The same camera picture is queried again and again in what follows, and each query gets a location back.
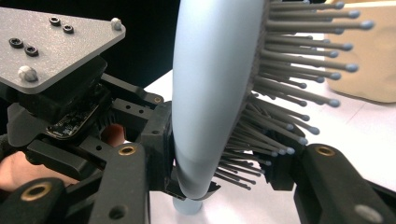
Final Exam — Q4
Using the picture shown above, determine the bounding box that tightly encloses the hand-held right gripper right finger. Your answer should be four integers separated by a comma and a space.
264, 127, 308, 191

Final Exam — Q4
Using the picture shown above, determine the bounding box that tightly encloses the light blue hairbrush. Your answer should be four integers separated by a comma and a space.
171, 0, 375, 217

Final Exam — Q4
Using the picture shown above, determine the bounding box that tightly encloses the beige container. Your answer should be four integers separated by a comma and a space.
323, 1, 396, 105

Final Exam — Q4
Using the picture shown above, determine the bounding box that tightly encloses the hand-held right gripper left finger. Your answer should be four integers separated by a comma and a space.
139, 101, 222, 202

